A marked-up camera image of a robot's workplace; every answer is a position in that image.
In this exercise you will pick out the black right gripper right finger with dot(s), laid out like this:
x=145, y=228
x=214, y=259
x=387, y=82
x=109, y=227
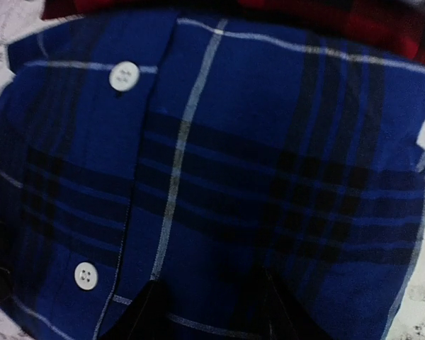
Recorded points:
x=283, y=317

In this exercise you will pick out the blue plaid long sleeve shirt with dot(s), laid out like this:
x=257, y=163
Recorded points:
x=182, y=147

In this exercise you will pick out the red black folded shirt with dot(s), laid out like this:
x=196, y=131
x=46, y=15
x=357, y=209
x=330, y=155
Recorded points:
x=395, y=26

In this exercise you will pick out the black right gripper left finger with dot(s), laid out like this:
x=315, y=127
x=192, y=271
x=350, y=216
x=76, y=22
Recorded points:
x=145, y=317

